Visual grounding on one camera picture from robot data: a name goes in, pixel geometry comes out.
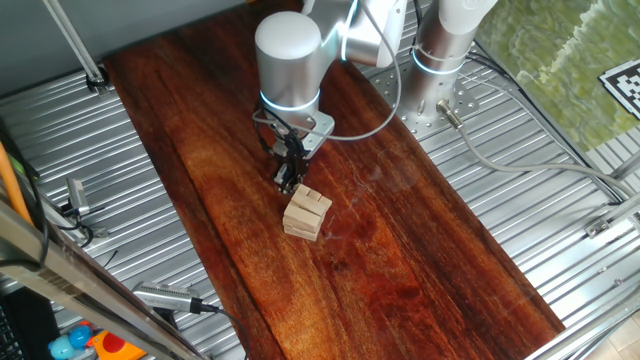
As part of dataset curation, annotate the light blue round toy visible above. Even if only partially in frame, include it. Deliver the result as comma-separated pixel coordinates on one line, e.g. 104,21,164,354
47,333,76,360

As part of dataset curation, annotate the black hanging cable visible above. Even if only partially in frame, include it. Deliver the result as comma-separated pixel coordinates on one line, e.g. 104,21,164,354
0,117,52,274

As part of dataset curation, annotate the dark red wooden board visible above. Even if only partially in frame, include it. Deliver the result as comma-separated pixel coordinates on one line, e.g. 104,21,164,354
102,0,566,360

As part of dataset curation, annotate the aluminium stand pole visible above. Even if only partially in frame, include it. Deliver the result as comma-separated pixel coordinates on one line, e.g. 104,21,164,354
42,0,111,97

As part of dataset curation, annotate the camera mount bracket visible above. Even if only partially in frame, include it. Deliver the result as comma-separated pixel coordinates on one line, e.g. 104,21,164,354
149,307,182,332

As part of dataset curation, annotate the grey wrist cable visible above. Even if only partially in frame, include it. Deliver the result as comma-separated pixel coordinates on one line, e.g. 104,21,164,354
252,0,403,142

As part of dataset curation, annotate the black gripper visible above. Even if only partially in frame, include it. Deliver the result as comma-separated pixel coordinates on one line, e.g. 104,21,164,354
270,137,312,196

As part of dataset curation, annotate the silver ribbed camera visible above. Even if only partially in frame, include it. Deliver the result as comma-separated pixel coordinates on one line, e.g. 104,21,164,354
131,280,201,314

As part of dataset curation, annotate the black small camera cable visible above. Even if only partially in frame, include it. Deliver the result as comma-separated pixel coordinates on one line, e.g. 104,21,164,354
52,199,109,250

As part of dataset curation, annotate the orange emergency stop box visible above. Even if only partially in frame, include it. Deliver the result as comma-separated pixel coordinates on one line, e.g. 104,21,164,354
85,329,149,360

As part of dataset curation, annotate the small grey camera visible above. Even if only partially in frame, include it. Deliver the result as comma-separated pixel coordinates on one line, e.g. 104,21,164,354
66,176,92,217

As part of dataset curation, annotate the black ribbed camera cable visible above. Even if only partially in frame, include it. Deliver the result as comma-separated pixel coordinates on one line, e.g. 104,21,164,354
188,297,251,360

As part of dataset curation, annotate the aluminium frame rail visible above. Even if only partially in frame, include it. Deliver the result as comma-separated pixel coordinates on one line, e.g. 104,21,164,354
523,284,640,360
607,148,640,182
583,189,640,239

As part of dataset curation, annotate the black white fiducial marker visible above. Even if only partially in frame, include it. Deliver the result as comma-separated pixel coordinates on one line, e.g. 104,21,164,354
597,58,640,121

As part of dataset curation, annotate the black base cable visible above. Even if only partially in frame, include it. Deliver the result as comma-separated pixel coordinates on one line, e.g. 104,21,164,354
462,49,626,206

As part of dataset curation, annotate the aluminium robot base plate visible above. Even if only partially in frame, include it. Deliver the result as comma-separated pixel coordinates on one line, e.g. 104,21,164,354
372,62,481,142

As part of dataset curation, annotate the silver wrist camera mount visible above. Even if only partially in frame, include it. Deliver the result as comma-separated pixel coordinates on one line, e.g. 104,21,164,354
301,110,336,159

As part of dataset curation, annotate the orange rod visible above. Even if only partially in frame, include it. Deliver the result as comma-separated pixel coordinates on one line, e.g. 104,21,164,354
0,139,35,227

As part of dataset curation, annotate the grey base cable with connector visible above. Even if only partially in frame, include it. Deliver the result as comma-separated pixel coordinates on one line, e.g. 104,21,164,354
435,98,639,199

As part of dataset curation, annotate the black equipment case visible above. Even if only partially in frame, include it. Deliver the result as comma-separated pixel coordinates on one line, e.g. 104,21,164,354
0,287,61,360

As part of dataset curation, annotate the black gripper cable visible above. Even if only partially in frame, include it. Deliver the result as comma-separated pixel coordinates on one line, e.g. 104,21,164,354
253,105,310,162

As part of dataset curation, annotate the aluminium corner bracket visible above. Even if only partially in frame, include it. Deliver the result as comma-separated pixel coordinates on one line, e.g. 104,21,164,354
583,212,614,240

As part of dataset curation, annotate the steel frame bar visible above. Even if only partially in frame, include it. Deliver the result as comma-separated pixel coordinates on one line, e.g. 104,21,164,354
0,197,209,360

